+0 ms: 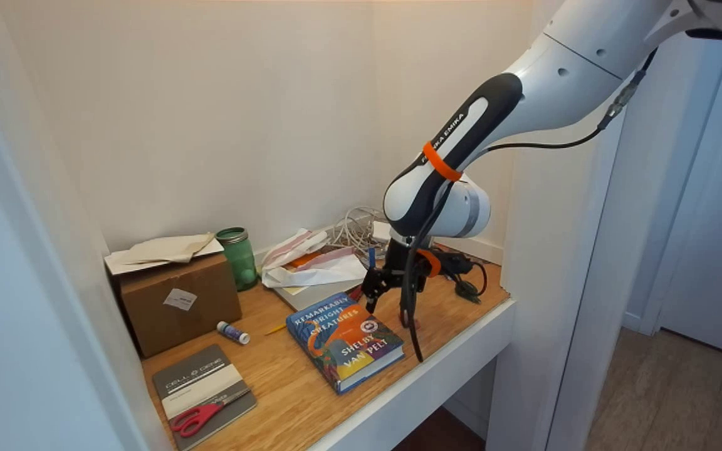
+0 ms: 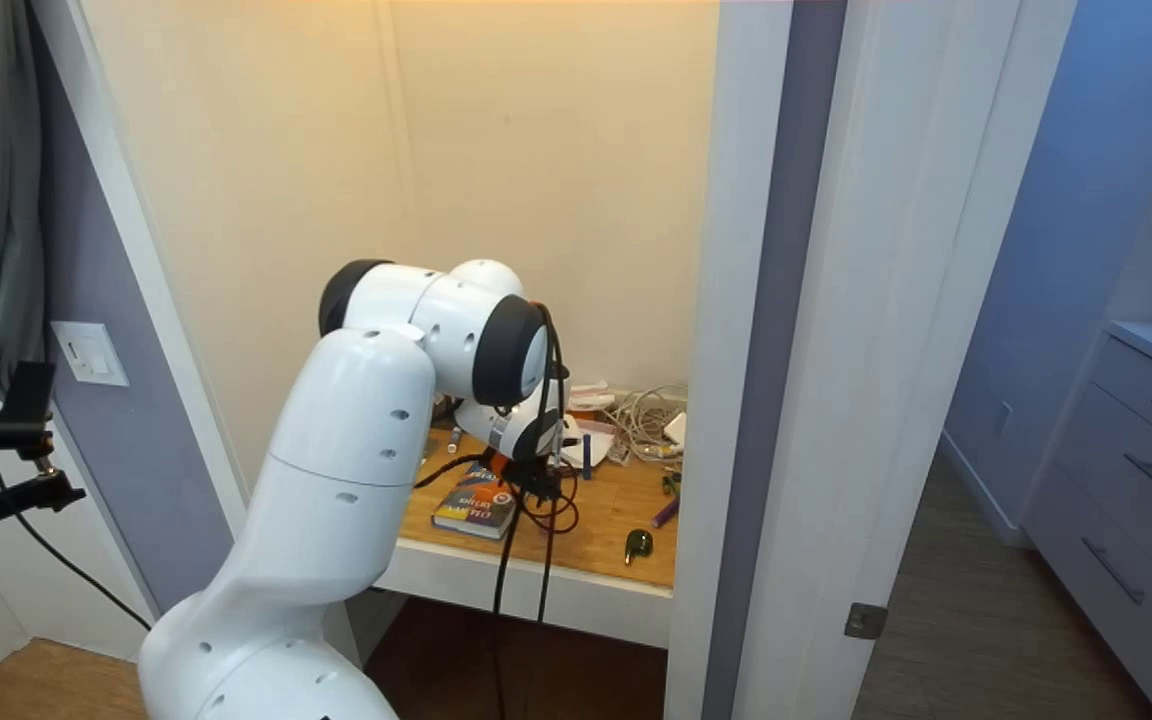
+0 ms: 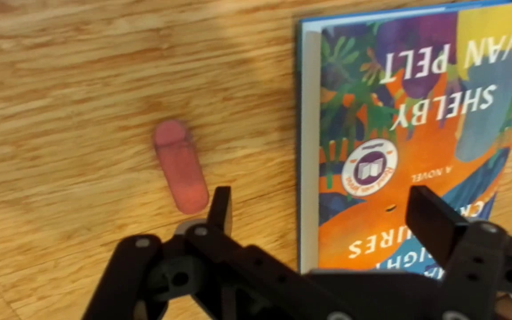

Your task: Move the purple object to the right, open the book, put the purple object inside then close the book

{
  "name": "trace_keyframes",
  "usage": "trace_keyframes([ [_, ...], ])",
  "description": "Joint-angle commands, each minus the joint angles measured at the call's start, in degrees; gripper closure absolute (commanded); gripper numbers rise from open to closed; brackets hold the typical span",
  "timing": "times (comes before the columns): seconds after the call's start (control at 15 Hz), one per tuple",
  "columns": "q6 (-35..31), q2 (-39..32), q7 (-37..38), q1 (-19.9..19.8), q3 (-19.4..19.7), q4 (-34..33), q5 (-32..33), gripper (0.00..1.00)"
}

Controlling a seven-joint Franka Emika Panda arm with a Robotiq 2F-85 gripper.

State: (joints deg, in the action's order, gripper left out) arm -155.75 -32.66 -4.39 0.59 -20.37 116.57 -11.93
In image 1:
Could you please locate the dark green teardrop gadget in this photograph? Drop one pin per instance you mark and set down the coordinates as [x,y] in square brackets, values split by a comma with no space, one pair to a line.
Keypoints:
[467,290]

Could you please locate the green cup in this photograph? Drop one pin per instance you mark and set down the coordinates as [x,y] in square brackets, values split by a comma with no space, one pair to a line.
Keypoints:
[238,258]

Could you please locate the blue pen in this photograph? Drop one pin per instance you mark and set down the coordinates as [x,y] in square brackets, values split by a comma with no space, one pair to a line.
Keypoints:
[371,255]

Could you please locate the white and purple glue stick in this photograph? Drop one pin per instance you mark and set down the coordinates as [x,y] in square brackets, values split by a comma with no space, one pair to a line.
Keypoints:
[234,332]

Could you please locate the stack of white papers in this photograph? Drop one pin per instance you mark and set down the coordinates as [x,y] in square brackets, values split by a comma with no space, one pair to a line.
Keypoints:
[312,266]

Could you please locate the white door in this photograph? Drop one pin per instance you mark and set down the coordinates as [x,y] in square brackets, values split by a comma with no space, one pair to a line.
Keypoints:
[713,250]

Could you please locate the book with colourful cover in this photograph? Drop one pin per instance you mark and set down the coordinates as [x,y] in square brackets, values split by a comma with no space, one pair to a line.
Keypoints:
[345,340]

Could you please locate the beige folded paper sheet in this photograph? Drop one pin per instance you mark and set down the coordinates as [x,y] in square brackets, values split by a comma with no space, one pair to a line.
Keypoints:
[162,250]

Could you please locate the brown cardboard box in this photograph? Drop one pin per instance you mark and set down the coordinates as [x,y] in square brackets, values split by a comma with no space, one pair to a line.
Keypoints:
[175,304]

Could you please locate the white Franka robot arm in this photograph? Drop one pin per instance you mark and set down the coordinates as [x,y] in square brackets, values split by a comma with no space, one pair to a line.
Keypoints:
[578,76]

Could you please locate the red scissors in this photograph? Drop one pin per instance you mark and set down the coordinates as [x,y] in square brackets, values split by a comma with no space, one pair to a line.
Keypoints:
[197,416]

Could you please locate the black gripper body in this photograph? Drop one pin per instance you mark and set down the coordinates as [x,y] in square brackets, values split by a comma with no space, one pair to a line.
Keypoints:
[399,266]

